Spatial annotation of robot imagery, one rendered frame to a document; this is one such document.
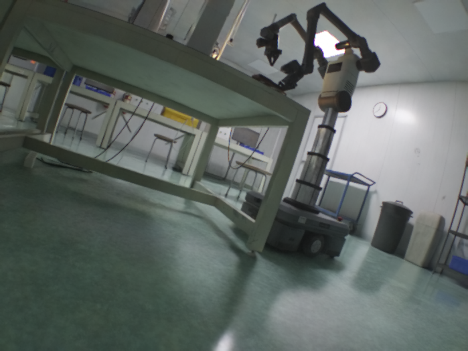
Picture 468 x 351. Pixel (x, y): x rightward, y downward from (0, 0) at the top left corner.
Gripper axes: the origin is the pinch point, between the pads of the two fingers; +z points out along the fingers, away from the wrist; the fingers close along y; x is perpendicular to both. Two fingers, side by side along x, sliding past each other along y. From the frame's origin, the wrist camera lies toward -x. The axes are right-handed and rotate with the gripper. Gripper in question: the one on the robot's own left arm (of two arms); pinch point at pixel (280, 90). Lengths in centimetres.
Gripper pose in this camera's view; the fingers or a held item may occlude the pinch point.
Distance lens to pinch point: 153.0
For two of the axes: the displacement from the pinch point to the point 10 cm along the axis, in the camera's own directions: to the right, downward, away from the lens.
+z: -7.1, 6.7, -2.0
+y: 4.1, 1.7, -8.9
